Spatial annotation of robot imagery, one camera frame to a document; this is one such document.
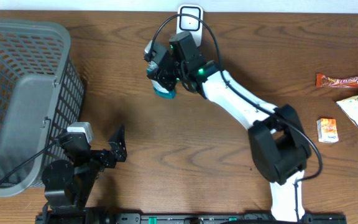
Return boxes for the teal mouthwash bottle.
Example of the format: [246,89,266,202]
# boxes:
[146,61,176,99]

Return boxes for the small orange box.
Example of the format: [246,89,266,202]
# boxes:
[316,118,339,143]

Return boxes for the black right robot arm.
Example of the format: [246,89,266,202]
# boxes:
[144,31,311,222]

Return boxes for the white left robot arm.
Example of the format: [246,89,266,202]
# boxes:
[35,122,127,224]

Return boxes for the white barcode scanner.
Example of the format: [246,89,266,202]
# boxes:
[177,4,204,47]

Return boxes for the dark grey plastic basket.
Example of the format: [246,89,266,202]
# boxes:
[0,19,85,197]

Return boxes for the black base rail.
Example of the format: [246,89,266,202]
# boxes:
[35,212,348,224]

